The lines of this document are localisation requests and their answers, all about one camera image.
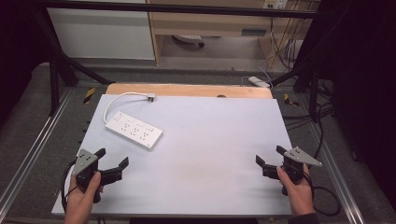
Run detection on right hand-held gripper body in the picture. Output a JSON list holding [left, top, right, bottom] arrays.
[[262, 147, 323, 197]]

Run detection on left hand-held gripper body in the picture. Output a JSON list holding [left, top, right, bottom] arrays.
[[72, 148, 124, 203]]

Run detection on white power cord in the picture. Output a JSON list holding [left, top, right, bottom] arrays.
[[103, 91, 149, 124]]

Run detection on person's right hand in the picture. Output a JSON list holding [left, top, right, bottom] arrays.
[[276, 163, 316, 217]]

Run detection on person's left hand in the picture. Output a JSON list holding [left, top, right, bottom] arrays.
[[64, 171, 104, 224]]

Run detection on yellow black tape marker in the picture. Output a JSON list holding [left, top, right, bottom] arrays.
[[283, 92, 301, 107], [82, 87, 96, 105]]

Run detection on white floor power strip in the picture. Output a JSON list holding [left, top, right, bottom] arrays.
[[247, 76, 272, 90]]

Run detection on light wooden board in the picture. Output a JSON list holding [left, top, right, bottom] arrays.
[[105, 82, 274, 100]]

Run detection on white cabinet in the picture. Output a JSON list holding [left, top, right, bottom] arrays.
[[46, 0, 156, 61]]

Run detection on white chair base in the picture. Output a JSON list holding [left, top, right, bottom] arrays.
[[172, 34, 205, 49]]

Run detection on light wooden desk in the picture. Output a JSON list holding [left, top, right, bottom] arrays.
[[145, 0, 314, 67]]

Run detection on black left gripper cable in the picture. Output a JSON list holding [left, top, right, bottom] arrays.
[[61, 160, 79, 213]]

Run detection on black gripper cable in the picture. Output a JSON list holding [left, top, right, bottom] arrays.
[[61, 160, 79, 213], [303, 169, 342, 217]]

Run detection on black floor cables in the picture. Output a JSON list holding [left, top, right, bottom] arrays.
[[282, 78, 335, 160]]

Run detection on aluminium rail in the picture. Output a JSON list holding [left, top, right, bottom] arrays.
[[0, 89, 75, 204], [306, 122, 366, 224]]

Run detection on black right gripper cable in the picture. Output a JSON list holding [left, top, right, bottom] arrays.
[[303, 169, 342, 217]]

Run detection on bundle of hanging cables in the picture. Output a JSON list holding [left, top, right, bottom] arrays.
[[269, 12, 304, 71]]

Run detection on white wall socket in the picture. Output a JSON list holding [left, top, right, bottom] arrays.
[[262, 0, 290, 10]]

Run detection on black metal frame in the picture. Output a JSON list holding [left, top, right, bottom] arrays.
[[31, 0, 326, 122]]

